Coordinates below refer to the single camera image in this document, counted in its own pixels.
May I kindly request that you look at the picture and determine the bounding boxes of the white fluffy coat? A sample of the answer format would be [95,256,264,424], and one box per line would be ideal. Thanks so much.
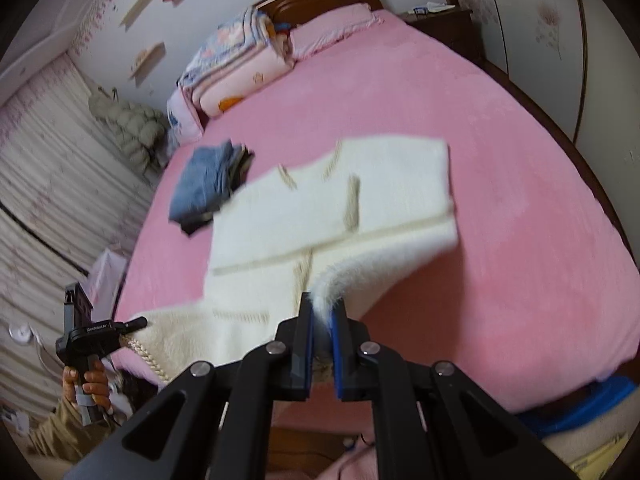
[126,134,458,383]

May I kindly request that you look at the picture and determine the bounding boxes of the left forearm olive sleeve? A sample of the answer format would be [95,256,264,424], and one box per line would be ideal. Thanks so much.
[25,399,117,464]

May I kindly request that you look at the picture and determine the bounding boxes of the dark folded clothes stack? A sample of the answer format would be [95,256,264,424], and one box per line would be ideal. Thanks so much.
[177,144,255,236]

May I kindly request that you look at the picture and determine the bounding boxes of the person's left hand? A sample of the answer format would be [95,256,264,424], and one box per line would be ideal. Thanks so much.
[60,356,113,417]

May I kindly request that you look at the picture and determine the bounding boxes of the folded blue jeans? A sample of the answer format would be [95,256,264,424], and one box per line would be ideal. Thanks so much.
[168,140,242,223]

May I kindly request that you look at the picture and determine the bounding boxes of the beige puffer jacket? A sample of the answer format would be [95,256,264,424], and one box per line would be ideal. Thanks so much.
[88,87,169,180]

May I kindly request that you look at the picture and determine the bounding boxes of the small printed pillow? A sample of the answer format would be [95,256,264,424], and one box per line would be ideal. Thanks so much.
[166,88,204,146]

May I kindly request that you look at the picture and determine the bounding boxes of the pink bed sheet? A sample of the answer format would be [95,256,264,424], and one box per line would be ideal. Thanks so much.
[114,11,639,412]

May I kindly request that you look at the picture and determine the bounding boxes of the folded floral pink quilt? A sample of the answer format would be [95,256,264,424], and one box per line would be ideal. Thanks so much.
[177,6,295,117]

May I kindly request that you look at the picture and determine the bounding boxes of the pink pillow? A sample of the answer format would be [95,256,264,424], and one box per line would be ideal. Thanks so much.
[290,3,383,62]

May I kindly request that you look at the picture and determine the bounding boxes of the dark wooden nightstand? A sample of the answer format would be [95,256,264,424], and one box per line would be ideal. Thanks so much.
[399,6,486,67]

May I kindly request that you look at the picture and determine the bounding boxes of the floral sliding wardrobe door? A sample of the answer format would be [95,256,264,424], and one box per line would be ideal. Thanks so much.
[439,0,640,162]

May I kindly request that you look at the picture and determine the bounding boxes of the lower wooden wall shelf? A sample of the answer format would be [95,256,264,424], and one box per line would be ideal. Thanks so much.
[129,41,165,79]

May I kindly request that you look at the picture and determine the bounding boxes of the beige wall shelf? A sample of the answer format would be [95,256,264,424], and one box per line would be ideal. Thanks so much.
[119,0,152,29]

